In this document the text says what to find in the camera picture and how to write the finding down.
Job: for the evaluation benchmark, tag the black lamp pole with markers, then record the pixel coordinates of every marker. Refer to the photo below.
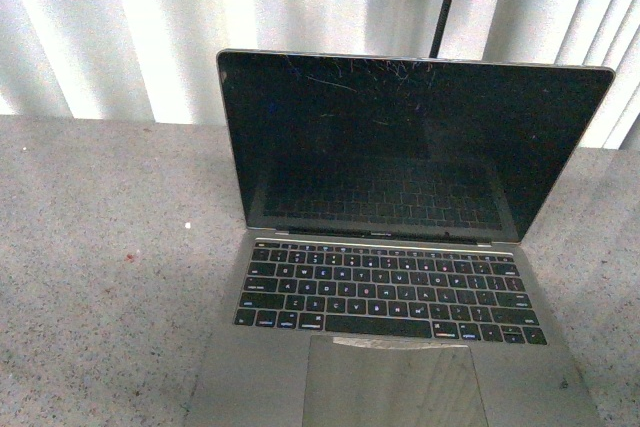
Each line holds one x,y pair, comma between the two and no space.
440,28

